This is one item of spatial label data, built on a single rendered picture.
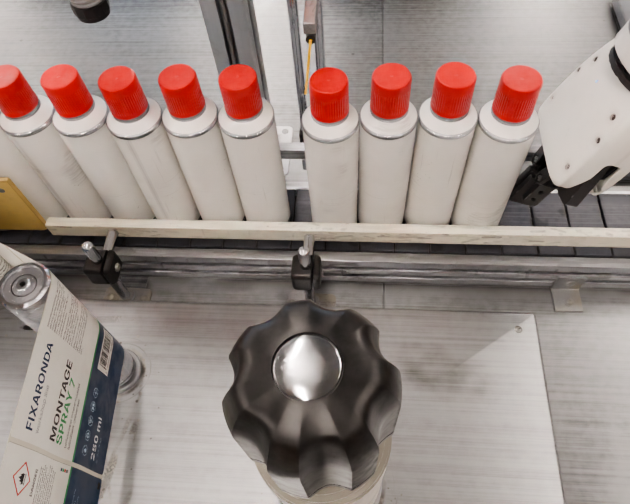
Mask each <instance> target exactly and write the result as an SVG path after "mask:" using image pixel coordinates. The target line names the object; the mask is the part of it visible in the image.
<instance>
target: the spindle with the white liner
mask: <svg viewBox="0 0 630 504"><path fill-rule="evenodd" d="M229 360H230V362H231V365H232V368H233V371H234V381H233V384H232V386H231V387H230V389H229V390H228V392H227V393H226V395H225V396H224V398H223V400H222V409H223V414H224V417H225V421H226V424H227V426H228V429H229V431H230V433H231V435H232V437H233V439H234V440H235V441H236V442H237V444H238V445H239V446H240V447H241V448H242V450H243V451H244V452H245V453H246V454H247V456H248V457H249V458H250V459H251V460H252V461H254V462H255V465H256V467H257V470H258V472H259V473H260V475H261V477H262V479H263V480H264V481H265V483H266V484H267V485H268V487H269V488H270V489H271V490H272V491H273V492H274V493H275V495H276V496H277V497H278V498H279V499H280V500H281V501H282V503H283V504H378V503H379V500H380V496H381V490H382V479H383V476H384V473H385V470H386V466H387V463H388V460H389V457H390V452H391V444H392V435H393V433H394V430H395V426H396V423H397V419H398V415H399V412H400V408H401V402H402V380H401V374H400V371H399V369H398V368H397V367H396V366H394V365H393V364H392V363H390V362H389V361H388V360H386V359H385V358H384V357H383V355H382V354H381V352H380V348H379V330H378V328H377V327H376V326H375V325H374V324H373V323H371V322H370V321H369V320H368V319H367V318H365V317H364V316H362V315H361V314H360V313H358V312H356V311H354V310H352V309H344V310H330V309H326V308H323V307H321V306H319V305H317V304H316V303H315V302H313V301H312V300H311V299H309V300H298V301H293V302H289V303H285V304H283V306H282V307H281V309H280V310H279V312H278V313H277V314H276V315H275V316H274V317H272V318H271V319H269V320H268V321H266V322H263V323H260V324H257V325H253V326H249V327H248V328H247V329H246V330H245V331H244V332H243V333H242V334H241V336H240V337H239V338H238V340H237V341H236V343H235V345H234V346H233V348H232V350H231V352H230V354H229Z"/></svg>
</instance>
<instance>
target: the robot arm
mask: <svg viewBox="0 0 630 504"><path fill-rule="evenodd" d="M538 116H539V119H540V125H539V129H540V135H541V140H542V145H541V147H540V148H539V149H538V150H537V151H536V153H535V154H534V155H533V157H532V160H531V162H532V164H533V165H532V166H531V165H529V166H528V167H527V168H526V169H525V170H524V171H523V172H522V173H521V174H520V175H519V176H518V178H517V180H516V183H515V185H514V188H513V190H512V193H511V195H510V197H509V199H510V201H513V202H517V203H521V204H525V205H529V206H536V205H538V204H539V203H540V202H541V201H542V200H543V199H544V198H546V197H547V196H548V195H549V194H550V193H551V192H552V191H554V190H555V189H557V191H558V195H559V197H560V199H561V201H562V203H563V204H565V205H569V206H573V207H577V206H578V205H579V204H580V203H581V202H582V201H583V199H584V198H585V197H586V196H587V195H588V194H589V192H590V193H591V194H592V195H598V194H600V193H602V192H604V191H606V190H607V189H608V188H610V187H611V186H613V185H614V184H615V183H617V182H618V181H619V180H621V179H622V178H623V177H624V176H625V175H627V174H628V173H629V172H630V20H629V21H628V22H627V23H626V24H625V25H624V26H623V28H622V29H621V30H620V31H619V32H618V33H617V34H616V36H615V38H614V39H613V40H611V41H610V42H608V43H607V44H605V45H604V46H603V47H602V48H600V49H599V50H598V51H596V52H595V53H594V54H593V55H591V56H590V57H589V58H588V59H587V60H586V61H584V62H583V63H582V64H581V65H580V66H579V67H578V68H577V69H576V70H575V71H574V72H573V73H572V74H571V75H569V76H568V77H567V78H566V79H565V80H564V81H563V82H562V83H561V84H560V85H559V86H558V87H557V88H556V90H555V91H554V92H553V93H552V94H551V95H550V96H549V97H548V98H547V99H546V100H545V101H544V103H543V104H542V105H541V107H540V108H539V112H538Z"/></svg>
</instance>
